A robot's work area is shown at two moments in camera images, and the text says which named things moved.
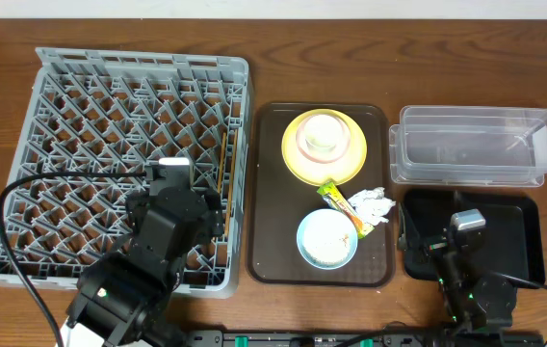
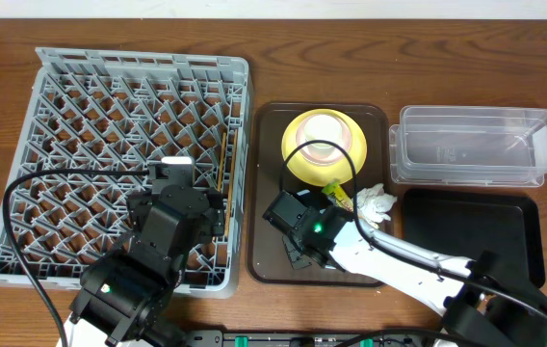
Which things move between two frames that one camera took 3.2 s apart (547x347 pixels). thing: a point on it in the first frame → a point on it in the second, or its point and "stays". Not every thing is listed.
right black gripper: x=409 y=240 → x=294 y=254
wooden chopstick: x=231 y=182 stays
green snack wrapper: x=363 y=226 stays
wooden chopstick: x=221 y=162 stays
